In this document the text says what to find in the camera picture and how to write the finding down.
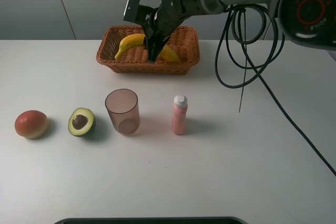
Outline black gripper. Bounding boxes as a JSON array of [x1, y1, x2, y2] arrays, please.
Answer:
[[143, 0, 188, 63]]

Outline yellow banana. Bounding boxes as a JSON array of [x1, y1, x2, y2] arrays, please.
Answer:
[[114, 34, 180, 62]]

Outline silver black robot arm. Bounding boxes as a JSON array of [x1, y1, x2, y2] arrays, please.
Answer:
[[144, 0, 335, 62]]

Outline brown wicker basket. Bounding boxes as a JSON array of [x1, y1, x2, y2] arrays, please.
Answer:
[[96, 25, 200, 74]]

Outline translucent pink plastic cup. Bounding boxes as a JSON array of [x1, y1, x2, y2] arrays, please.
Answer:
[[105, 89, 140, 135]]

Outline pink bottle white cap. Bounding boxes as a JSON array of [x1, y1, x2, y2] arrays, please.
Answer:
[[172, 95, 188, 135]]

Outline halved avocado with pit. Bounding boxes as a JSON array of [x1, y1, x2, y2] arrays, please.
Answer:
[[68, 108, 96, 137]]

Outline red yellow mango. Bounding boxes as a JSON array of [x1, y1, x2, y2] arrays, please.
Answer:
[[15, 110, 49, 140]]

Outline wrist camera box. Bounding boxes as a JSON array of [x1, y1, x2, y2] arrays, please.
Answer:
[[123, 0, 153, 26]]

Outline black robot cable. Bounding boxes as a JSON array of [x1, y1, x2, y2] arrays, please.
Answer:
[[135, 0, 336, 177]]

